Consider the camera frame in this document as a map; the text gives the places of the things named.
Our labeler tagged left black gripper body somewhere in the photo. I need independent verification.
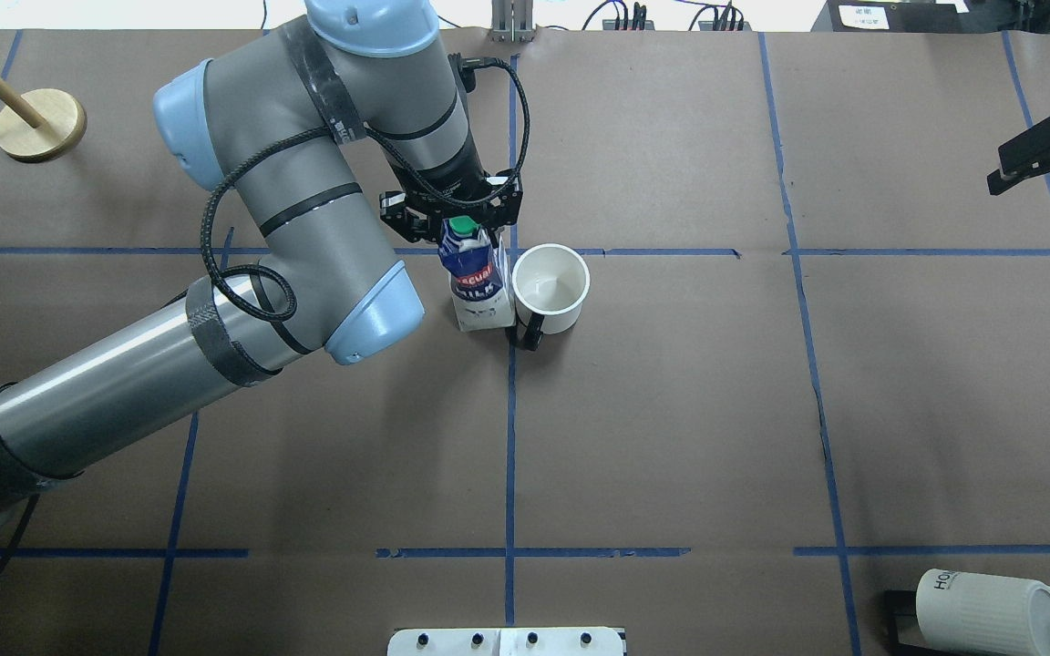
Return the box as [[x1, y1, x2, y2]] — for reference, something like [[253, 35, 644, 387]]
[[379, 171, 522, 240]]

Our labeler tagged milk carton blue white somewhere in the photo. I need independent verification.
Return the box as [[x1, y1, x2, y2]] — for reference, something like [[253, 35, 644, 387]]
[[437, 215, 517, 333]]

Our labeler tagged white enamel mug black handle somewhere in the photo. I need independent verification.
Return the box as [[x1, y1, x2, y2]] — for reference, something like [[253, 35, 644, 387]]
[[507, 242, 592, 352]]

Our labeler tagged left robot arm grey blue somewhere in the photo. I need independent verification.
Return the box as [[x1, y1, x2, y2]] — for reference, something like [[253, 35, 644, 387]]
[[0, 1, 521, 527]]

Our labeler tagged black box white label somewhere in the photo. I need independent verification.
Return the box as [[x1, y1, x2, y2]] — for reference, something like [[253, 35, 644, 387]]
[[811, 0, 973, 34]]

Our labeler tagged wooden mug tree stand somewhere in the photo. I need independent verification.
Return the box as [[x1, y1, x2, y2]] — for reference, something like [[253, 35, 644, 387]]
[[0, 75, 88, 163]]

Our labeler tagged white mug on rack front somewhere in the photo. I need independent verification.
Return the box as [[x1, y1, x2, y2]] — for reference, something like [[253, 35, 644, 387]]
[[915, 569, 1050, 655]]

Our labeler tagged aluminium frame post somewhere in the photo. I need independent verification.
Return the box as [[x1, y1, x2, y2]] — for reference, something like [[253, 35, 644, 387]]
[[489, 0, 536, 43]]

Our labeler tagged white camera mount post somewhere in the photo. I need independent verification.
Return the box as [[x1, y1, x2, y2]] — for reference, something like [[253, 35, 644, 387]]
[[386, 626, 629, 655]]

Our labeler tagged black wire mug rack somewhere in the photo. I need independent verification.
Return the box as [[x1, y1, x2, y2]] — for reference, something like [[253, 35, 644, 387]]
[[882, 589, 1050, 656]]

